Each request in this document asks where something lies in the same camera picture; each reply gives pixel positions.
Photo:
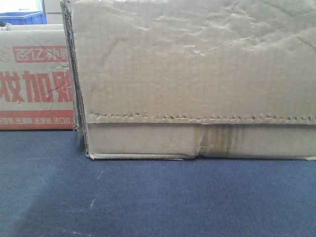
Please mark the large plain cardboard box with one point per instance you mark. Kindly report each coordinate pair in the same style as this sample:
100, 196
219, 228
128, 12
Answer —
181, 79

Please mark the cardboard box with red print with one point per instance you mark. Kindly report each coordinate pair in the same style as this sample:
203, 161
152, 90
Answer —
35, 84

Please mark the beige background cardboard box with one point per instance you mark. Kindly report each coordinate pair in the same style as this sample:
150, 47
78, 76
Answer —
52, 10

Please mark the blue plastic bin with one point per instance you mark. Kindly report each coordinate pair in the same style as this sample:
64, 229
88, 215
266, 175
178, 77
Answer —
24, 18

